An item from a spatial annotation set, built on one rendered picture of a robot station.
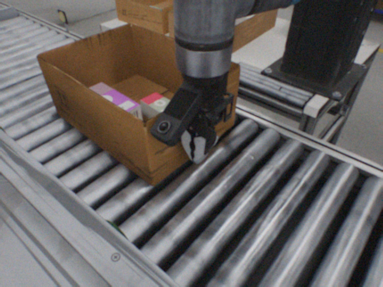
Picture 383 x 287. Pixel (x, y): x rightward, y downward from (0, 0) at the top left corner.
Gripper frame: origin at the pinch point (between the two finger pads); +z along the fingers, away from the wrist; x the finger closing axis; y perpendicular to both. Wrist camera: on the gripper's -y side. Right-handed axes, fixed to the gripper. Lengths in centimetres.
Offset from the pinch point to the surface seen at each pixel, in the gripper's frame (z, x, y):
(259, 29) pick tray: 2, 29, 75
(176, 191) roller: 5.5, 0.3, -5.2
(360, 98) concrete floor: 81, -2, 193
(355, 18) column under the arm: -16, -9, 53
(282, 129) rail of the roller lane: 5.8, -6.7, 28.1
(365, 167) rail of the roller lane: 5.8, -27.3, 27.8
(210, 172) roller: 7.0, -1.0, 4.9
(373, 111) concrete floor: 80, -14, 182
